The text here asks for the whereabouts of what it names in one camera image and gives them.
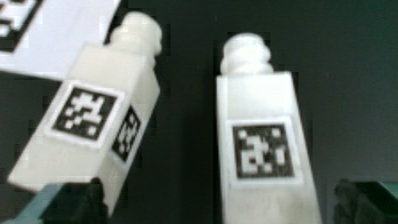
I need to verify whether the white table leg with tag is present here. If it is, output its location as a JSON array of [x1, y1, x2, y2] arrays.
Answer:
[[216, 33, 321, 224]]

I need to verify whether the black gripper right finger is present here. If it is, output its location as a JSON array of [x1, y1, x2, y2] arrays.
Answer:
[[332, 179, 398, 224]]

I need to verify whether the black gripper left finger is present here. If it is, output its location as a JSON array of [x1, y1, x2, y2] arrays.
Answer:
[[5, 178, 108, 224]]

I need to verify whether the white tag sheet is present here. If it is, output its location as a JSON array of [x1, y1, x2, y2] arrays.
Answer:
[[0, 0, 120, 80]]

